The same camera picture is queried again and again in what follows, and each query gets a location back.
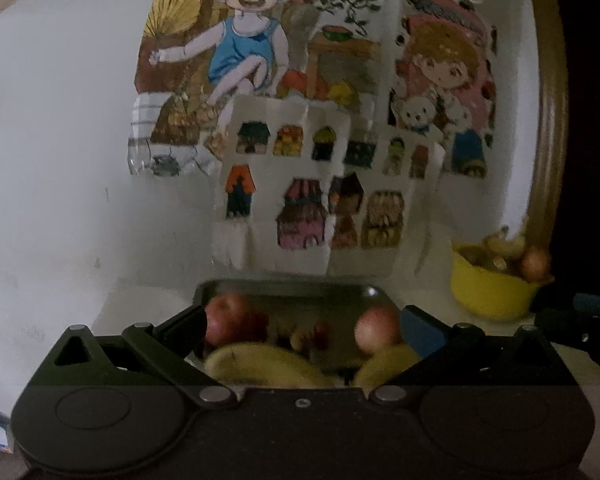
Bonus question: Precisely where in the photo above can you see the red apple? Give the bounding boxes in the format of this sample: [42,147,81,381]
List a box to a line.
[354,306,402,354]
[204,293,269,349]

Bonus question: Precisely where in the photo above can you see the wooden frame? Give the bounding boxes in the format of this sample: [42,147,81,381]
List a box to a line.
[524,0,569,252]

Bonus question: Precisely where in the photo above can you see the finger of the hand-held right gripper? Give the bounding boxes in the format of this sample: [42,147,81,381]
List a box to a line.
[572,292,600,318]
[534,307,600,357]

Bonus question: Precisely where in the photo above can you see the round orange fruit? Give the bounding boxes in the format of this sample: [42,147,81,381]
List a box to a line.
[520,247,552,281]

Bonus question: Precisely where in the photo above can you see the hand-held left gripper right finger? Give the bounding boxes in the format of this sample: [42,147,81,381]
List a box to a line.
[367,305,578,405]

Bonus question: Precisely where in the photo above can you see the yellow banana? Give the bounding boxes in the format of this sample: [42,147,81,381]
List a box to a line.
[354,344,424,389]
[203,342,332,389]

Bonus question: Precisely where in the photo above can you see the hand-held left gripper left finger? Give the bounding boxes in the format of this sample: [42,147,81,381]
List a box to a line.
[27,305,238,407]

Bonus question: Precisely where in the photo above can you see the wall poster boy with fan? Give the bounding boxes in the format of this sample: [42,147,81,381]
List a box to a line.
[125,0,397,179]

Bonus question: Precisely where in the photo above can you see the paper drawing of houses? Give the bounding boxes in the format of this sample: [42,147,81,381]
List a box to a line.
[210,94,447,277]

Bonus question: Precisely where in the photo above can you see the yellow plastic bowl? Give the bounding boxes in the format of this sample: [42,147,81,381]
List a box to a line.
[450,242,542,322]

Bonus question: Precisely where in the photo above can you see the metal tray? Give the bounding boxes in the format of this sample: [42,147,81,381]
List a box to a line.
[194,279,402,377]

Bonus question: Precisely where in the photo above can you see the wall poster child with teddy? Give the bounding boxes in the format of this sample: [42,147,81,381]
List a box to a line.
[387,0,497,179]

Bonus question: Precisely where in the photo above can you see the white printed tablecloth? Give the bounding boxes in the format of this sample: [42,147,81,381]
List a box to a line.
[530,310,600,387]

